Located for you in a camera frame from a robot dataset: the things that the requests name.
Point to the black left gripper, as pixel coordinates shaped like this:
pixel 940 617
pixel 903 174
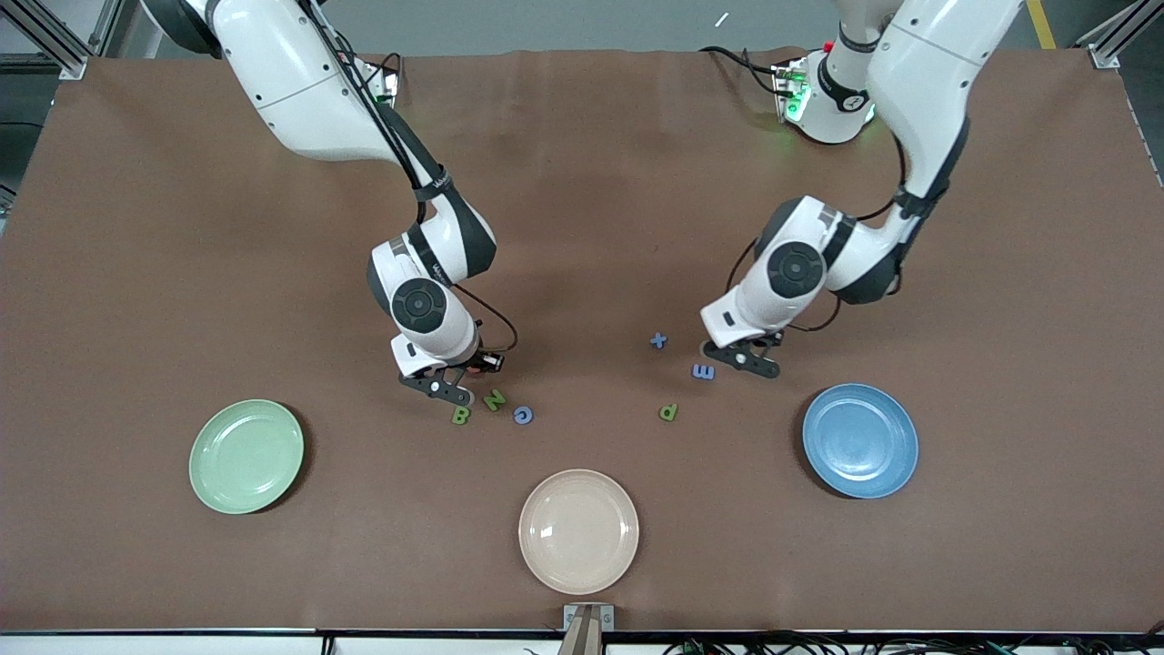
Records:
pixel 769 341

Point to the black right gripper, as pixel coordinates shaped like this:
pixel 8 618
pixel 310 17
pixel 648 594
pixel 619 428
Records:
pixel 472 364

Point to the green letter N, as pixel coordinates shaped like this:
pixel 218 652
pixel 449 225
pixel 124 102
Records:
pixel 494 400

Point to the green letter B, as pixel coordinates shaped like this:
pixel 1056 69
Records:
pixel 460 416

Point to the blue letter G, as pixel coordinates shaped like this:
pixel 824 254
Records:
pixel 518 418

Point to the blue letter m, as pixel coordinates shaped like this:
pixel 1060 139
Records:
pixel 703 372

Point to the green letter p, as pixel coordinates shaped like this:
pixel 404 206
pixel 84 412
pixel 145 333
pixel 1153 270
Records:
pixel 668 412

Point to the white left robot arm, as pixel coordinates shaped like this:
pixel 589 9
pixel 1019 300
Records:
pixel 918 91

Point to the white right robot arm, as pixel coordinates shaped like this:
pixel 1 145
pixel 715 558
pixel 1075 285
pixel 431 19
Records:
pixel 300 100

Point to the blue plate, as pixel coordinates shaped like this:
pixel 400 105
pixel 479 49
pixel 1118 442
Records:
pixel 859 441

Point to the beige plate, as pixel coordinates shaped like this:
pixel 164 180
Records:
pixel 578 532

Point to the brown table mat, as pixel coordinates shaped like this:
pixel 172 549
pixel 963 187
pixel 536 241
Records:
pixel 582 182

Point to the green plate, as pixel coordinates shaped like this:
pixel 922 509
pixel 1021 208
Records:
pixel 245 457

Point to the white table edge strip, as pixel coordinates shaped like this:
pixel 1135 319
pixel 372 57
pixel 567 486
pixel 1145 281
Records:
pixel 182 646

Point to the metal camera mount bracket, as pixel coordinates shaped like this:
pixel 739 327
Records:
pixel 587 623

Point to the aluminium frame profile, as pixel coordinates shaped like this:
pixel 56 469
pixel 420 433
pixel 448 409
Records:
pixel 71 65
pixel 1105 56

